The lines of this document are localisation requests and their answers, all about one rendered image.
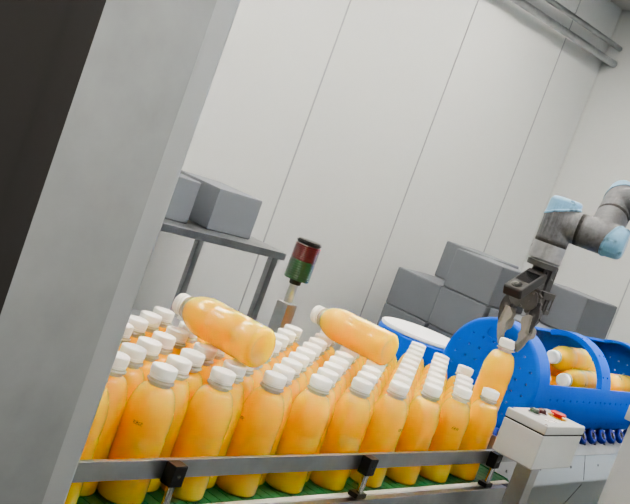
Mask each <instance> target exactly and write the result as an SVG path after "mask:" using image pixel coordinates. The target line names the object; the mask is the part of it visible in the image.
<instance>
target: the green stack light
mask: <svg viewBox="0 0 630 504"><path fill-rule="evenodd" d="M314 267H315V265H313V264H309V263H306V262H303V261H300V260H298V259H296V258H294V257H292V256H290V259H289V262H288V266H287V268H286V270H285V273H284V275H285V276H286V277H288V278H290V279H292V280H295V281H298V282H301V283H305V284H308V283H309V281H310V278H311V276H312V273H313V270H314Z"/></svg>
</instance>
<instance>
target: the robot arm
mask: <svg viewBox="0 0 630 504"><path fill-rule="evenodd" d="M582 207H583V206H582V204H581V203H579V202H576V201H573V200H571V199H568V198H565V197H562V196H558V195H555V196H553V197H551V199H550V201H549V203H548V206H547V208H546V210H545V211H544V215H543V218H542V221H541V223H540V226H539V228H538V231H537V234H536V236H535V239H534V242H533V243H532V244H531V246H532V247H531V250H530V252H529V255H530V256H531V257H528V259H527V262H528V263H530V264H533V267H532V268H528V269H527V270H525V271H524V272H522V273H521V274H519V275H517V276H516V277H514V278H513V279H511V280H510V281H508V282H507V283H505V284H504V287H503V293H504V294H506V296H505V297H504V298H503V299H502V301H501V304H500V307H499V313H498V323H497V343H498V344H499V340H500V338H501V337H504V335H505V332H506V330H508V329H510V328H512V326H513V325H514V322H515V320H514V317H515V315H516V310H517V308H518V307H521V308H523V309H524V312H525V313H529V315H526V316H524V317H522V318H521V322H520V323H521V330H520V332H519V333H518V339H517V341H516V342H515V352H518V351H520V350H521V349H522V348H523V347H524V346H525V344H526V343H527V342H528V341H529V340H531V339H534V338H535V336H536V329H535V326H536V325H537V324H538V323H539V321H540V320H541V317H542V315H546V316H548V315H549V312H550V309H551V307H552V304H553V302H554V299H555V296H556V295H555V294H552V293H550V290H551V288H552V285H553V283H554V280H555V278H556V275H557V272H558V270H559V269H558V267H557V266H560V265H561V262H562V260H563V257H564V255H565V252H566V249H567V247H568V244H572V245H575V246H577V247H580V248H583V249H586V250H588V251H591V252H594V253H597V254H599V255H600V256H605V257H609V258H612V259H615V260H617V259H620V258H621V257H622V255H623V253H624V251H625V249H626V247H627V244H628V241H629V238H630V230H629V229H627V228H626V226H627V224H628V222H629V221H630V182H629V181H627V180H619V181H616V182H615V183H613V184H612V185H611V187H610V188H609V189H608V190H607V191H606V193H605V195H604V197H603V200H602V202H601V204H600V205H599V207H598V209H597V211H596V212H595V214H594V216H590V215H587V214H584V213H582ZM537 239H538V240H537ZM564 249H565V250H564ZM550 300H552V302H551V304H550V307H549V309H548V311H547V307H548V304H549V302H550ZM529 311H530V312H529Z"/></svg>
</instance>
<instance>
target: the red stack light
mask: <svg viewBox="0 0 630 504"><path fill-rule="evenodd" d="M320 251H321V249H317V248H313V247H310V246H307V245H305V244H302V243H300V242H298V241H296V243H295V245H294V248H293V252H292V254H291V256H292V257H294V258H296V259H298V260H300V261H303V262H306V263H309V264H313V265H315V264H316V262H317V259H318V257H319V253H320Z"/></svg>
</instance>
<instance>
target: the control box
mask: <svg viewBox="0 0 630 504"><path fill-rule="evenodd" d="M545 410H546V411H547V412H546V414H542V413H539V414H536V413H533V412H531V411H530V408H521V407H508V408H507V411H506V414H505V417H504V419H503V422H502V424H501V427H500V429H499V432H498V434H497V437H496V439H495V442H494V445H493V447H492V449H493V450H494V451H496V452H498V453H500V454H502V455H503V456H505V457H507V458H509V459H511V460H513V461H514V462H516V463H518V464H520V465H522V466H524V467H526V468H527V469H529V470H538V469H554V468H568V467H570V464H571V462H572V459H573V457H574V454H575V452H576V449H577V447H578V444H579V442H580V439H581V436H582V434H583V432H584V430H585V427H584V426H583V425H580V424H578V423H576V422H574V421H572V420H570V419H568V418H563V417H562V419H559V418H557V417H555V416H553V413H552V412H551V410H550V409H545ZM546 420H547V421H546ZM549 420H550V421H551V420H552V421H551V422H550V421H549ZM555 420H557V421H555ZM548 421H549V422H548ZM553 421H554V422H553ZM558 421H559V422H558Z"/></svg>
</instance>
